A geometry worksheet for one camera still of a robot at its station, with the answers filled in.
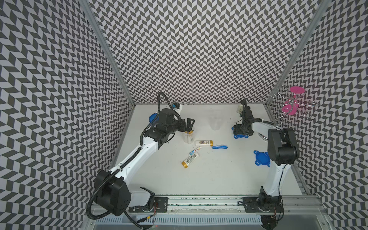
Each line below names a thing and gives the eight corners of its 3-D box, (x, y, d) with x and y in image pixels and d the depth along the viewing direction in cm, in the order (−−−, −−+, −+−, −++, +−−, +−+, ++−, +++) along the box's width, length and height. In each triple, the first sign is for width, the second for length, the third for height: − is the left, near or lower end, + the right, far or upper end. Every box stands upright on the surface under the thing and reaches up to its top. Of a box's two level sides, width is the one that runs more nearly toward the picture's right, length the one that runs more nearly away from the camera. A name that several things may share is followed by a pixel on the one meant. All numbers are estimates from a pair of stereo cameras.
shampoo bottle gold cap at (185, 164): (184, 169, 87) (184, 167, 85) (181, 164, 89) (181, 162, 87) (200, 158, 91) (200, 156, 89) (196, 154, 93) (196, 152, 91)
